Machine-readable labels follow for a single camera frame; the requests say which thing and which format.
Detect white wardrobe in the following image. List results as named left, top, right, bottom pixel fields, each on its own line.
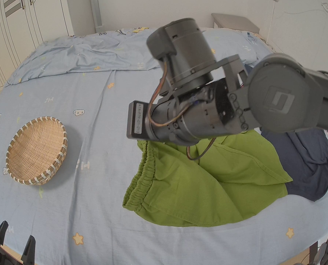
left=0, top=0, right=77, bottom=94

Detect pale blue quilt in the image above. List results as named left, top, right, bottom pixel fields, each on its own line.
left=4, top=26, right=264, bottom=87

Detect green shorts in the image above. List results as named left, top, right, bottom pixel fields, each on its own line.
left=122, top=129, right=293, bottom=227

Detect grey wall duct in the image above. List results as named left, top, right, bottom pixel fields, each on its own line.
left=87, top=0, right=104, bottom=30

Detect dark blue garment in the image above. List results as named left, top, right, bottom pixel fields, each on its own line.
left=243, top=62, right=328, bottom=202

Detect grey bedside table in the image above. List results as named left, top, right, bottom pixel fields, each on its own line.
left=211, top=13, right=260, bottom=34

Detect round woven basket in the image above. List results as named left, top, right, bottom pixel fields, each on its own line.
left=6, top=116, right=68, bottom=186

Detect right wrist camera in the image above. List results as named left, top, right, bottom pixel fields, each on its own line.
left=127, top=100, right=153, bottom=142

